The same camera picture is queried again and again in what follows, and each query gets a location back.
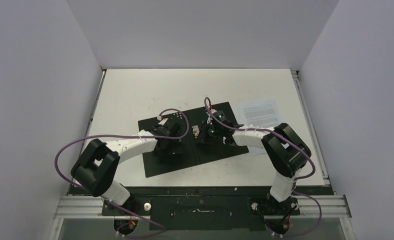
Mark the white folder with black inside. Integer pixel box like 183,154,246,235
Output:
142,107,249,178

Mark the printed paper sheet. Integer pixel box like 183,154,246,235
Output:
233,99,282,128

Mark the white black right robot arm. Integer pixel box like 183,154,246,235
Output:
195,111,312,215

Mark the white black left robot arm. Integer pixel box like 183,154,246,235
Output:
70,118,182,215

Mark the lower white paper sheet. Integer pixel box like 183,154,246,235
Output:
248,146,267,156

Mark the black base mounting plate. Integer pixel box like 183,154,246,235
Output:
67,186,333,232

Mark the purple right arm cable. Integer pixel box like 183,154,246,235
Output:
204,96,323,239

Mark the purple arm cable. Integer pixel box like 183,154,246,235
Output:
53,108,190,239
204,96,323,239

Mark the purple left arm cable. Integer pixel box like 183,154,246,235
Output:
53,108,190,239

